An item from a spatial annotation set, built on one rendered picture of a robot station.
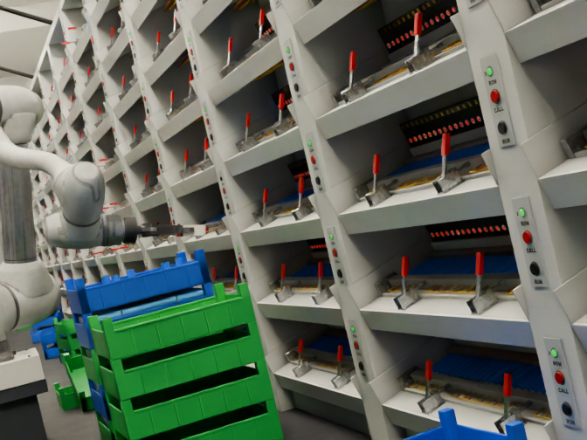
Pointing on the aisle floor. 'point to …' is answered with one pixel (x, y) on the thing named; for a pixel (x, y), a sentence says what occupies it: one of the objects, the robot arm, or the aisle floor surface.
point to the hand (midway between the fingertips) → (192, 230)
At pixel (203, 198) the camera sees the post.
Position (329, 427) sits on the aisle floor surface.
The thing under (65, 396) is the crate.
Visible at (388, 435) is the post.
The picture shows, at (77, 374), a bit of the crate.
